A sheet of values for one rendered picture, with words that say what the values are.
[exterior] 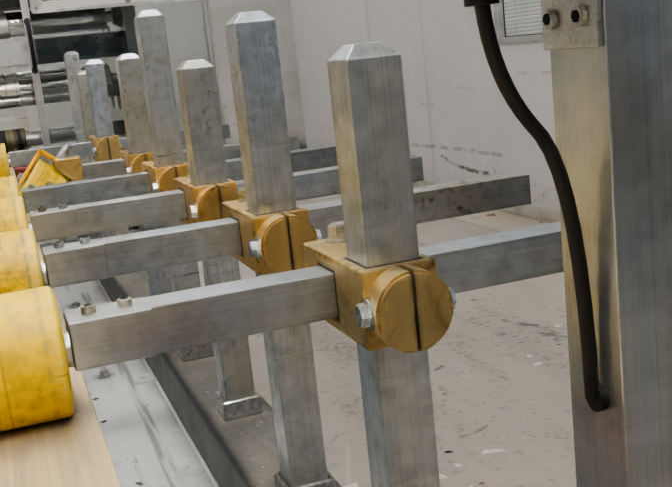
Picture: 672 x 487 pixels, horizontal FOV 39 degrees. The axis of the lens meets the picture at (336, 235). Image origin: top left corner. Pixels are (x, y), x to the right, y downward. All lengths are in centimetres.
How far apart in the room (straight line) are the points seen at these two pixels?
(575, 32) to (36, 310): 35
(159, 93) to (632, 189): 100
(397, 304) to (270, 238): 25
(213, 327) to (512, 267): 21
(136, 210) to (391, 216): 55
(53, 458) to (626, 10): 38
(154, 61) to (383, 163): 75
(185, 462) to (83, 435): 66
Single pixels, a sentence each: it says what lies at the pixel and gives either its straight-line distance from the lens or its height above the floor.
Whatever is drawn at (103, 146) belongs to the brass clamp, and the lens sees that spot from 202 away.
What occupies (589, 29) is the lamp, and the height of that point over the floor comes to 110.
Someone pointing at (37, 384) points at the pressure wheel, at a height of 94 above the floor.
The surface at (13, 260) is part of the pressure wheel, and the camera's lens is 82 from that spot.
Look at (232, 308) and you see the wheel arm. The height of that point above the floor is 95.
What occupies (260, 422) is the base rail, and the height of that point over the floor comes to 70.
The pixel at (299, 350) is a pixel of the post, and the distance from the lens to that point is 85.
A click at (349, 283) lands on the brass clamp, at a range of 59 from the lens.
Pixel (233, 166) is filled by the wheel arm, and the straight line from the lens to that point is 137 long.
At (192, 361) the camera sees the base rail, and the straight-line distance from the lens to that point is 135.
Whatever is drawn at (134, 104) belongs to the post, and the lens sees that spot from 155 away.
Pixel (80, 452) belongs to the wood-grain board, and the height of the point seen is 90.
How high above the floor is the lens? 110
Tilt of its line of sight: 11 degrees down
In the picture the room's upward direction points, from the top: 6 degrees counter-clockwise
